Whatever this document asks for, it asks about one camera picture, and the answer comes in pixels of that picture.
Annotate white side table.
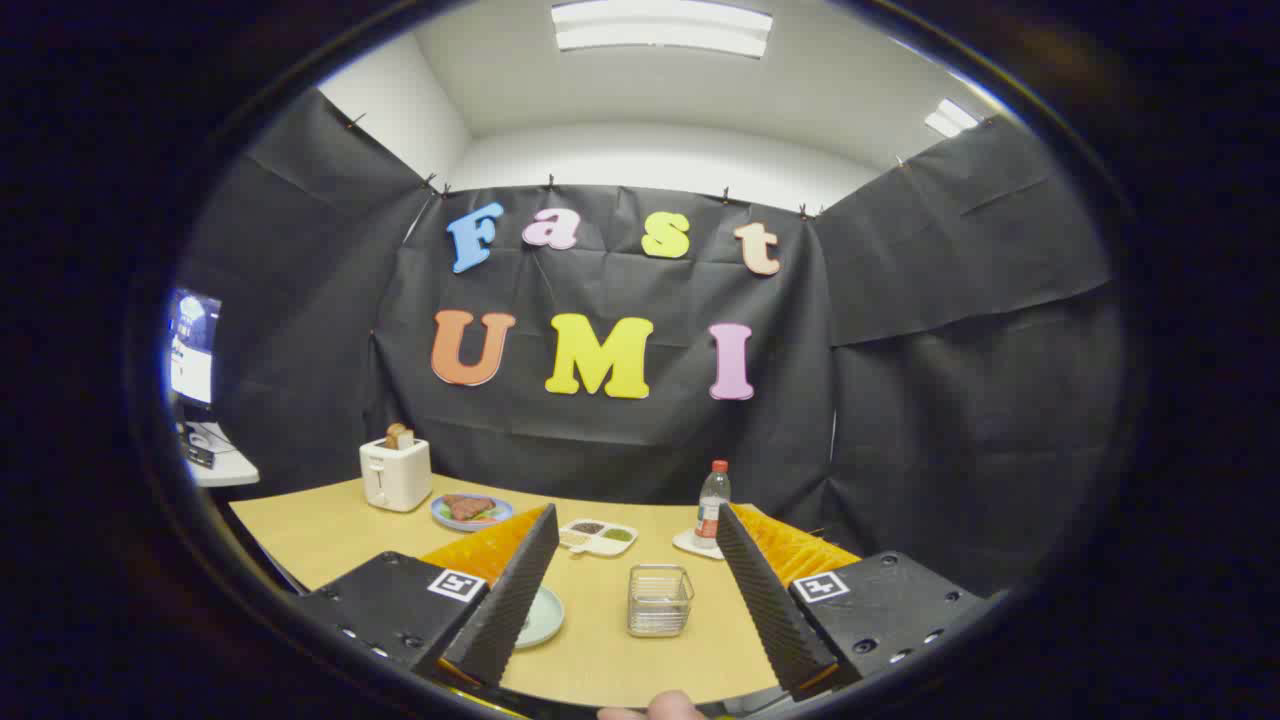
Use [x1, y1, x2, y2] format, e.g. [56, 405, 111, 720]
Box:
[180, 420, 261, 489]

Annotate small ceiling light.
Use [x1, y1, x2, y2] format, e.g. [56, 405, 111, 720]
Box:
[924, 98, 981, 139]

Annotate large ceiling light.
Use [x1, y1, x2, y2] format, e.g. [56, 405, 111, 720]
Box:
[550, 0, 774, 59]

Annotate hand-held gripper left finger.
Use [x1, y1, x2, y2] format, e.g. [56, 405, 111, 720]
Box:
[290, 503, 562, 691]

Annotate black backdrop cloth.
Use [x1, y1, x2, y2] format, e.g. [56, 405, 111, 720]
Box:
[175, 88, 1126, 601]

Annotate metal mesh basket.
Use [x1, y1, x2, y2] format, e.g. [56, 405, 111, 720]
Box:
[627, 564, 695, 639]

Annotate blue plate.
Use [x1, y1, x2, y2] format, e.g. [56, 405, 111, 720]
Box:
[430, 493, 515, 533]

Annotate white divided bean tray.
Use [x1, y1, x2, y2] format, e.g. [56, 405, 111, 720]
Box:
[558, 518, 639, 558]

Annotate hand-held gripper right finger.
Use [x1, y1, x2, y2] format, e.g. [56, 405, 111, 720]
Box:
[715, 502, 993, 701]

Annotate light green plate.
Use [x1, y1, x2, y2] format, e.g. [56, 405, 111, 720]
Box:
[512, 586, 566, 650]

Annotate white square coaster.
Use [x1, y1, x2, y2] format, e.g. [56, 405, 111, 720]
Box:
[671, 528, 728, 561]

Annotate white toaster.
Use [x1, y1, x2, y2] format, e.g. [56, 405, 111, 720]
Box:
[359, 437, 434, 513]

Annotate computer monitor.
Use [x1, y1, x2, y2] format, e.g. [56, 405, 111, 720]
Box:
[165, 288, 223, 409]

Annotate clear red-capped water bottle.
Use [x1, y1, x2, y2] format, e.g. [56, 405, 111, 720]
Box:
[694, 460, 732, 550]

